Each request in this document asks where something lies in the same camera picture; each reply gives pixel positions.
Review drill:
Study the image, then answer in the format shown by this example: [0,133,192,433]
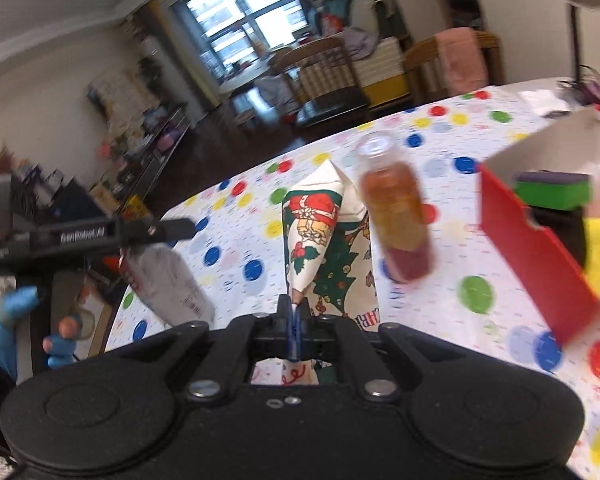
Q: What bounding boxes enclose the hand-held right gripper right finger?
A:
[296,298,472,402]

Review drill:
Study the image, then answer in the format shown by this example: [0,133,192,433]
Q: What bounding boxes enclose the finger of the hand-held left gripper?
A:
[114,216,199,250]

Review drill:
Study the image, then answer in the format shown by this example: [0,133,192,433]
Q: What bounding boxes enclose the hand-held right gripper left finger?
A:
[122,294,297,402]

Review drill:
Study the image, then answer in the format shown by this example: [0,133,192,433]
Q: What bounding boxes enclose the christmas print cloth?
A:
[252,159,381,387]

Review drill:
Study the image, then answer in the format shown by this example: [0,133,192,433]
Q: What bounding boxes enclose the red and white cardboard box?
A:
[480,105,600,346]

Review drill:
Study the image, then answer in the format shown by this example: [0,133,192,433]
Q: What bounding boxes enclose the person's left hand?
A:
[0,286,84,382]

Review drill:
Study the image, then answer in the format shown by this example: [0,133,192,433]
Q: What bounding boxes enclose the clear plastic bottle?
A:
[122,245,217,328]

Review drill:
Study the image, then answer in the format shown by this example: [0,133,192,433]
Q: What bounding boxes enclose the cluttered storage shelf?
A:
[87,65,191,201]

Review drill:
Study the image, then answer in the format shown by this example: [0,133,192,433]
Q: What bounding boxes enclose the orange drink bottle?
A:
[356,130,437,285]

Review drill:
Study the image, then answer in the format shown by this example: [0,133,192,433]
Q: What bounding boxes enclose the polka dot tablecloth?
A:
[105,77,600,471]

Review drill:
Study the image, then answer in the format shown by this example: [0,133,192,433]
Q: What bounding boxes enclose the wooden chair with dark seat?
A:
[270,37,371,128]

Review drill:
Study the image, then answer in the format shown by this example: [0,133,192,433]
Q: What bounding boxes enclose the window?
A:
[172,0,313,86]

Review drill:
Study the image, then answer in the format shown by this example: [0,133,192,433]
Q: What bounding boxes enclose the red printed cushion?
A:
[320,12,346,37]

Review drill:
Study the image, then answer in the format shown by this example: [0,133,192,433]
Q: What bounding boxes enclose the lilac garment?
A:
[340,27,378,61]

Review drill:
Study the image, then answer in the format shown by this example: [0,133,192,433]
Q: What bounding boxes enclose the sofa with cream cover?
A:
[300,0,416,107]

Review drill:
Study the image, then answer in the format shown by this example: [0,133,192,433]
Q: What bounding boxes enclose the black sponge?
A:
[527,207,588,267]

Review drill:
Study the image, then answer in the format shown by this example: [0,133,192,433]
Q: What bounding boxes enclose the green and purple sponge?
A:
[511,170,595,212]

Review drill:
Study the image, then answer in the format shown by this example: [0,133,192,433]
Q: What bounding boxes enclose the yellow sponge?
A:
[581,217,600,297]

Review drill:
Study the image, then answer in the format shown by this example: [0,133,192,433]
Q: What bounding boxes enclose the pink towel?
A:
[434,27,488,93]

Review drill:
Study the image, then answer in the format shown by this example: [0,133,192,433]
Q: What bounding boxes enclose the white tissue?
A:
[519,90,572,117]

